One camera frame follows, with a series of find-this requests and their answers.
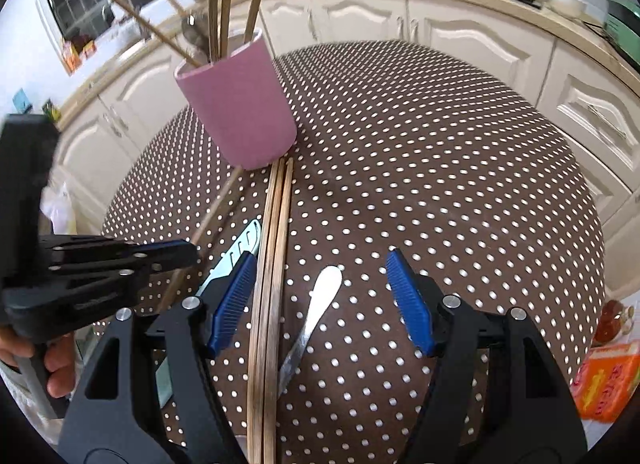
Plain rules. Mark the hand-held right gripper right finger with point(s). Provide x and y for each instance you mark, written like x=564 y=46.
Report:
x=407 y=304

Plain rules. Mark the white ribbed object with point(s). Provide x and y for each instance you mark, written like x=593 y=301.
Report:
x=20 y=404

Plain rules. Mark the pink cup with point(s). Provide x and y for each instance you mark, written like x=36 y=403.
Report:
x=240 y=104

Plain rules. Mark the small dark metal spoon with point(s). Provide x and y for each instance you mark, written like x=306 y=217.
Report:
x=194 y=31

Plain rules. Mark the shiny metal spoon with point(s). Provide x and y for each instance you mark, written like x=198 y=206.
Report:
x=325 y=286

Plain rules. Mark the light blue knife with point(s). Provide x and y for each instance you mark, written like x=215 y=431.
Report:
x=245 y=244

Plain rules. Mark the red snack bag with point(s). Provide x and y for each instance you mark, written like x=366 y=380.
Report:
x=612 y=321

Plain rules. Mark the light blue box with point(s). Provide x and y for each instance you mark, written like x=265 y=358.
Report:
x=21 y=100

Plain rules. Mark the cream lower kitchen cabinets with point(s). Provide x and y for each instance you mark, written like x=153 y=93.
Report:
x=475 y=39

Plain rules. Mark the orange dish soap bottle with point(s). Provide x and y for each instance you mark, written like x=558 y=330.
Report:
x=71 y=56

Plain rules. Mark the pile of wooden chopsticks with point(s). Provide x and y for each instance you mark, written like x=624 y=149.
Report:
x=274 y=269

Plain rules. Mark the green electric multi cooker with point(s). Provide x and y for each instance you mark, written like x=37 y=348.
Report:
x=625 y=29

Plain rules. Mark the orange packet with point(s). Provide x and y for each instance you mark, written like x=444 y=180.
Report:
x=610 y=384

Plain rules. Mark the white plastic bag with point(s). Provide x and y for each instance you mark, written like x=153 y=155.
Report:
x=57 y=209

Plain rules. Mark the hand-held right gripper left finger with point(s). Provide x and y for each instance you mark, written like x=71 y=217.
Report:
x=235 y=304

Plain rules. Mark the small dark green bottle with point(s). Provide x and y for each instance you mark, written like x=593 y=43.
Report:
x=51 y=110

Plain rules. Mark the person's left hand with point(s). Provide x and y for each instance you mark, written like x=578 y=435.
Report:
x=57 y=369

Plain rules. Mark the small red jar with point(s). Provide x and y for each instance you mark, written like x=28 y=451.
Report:
x=90 y=48

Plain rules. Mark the brown polka dot tablecloth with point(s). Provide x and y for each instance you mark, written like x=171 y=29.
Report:
x=425 y=169

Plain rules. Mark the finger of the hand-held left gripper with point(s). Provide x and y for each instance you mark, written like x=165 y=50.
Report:
x=75 y=304
x=170 y=251

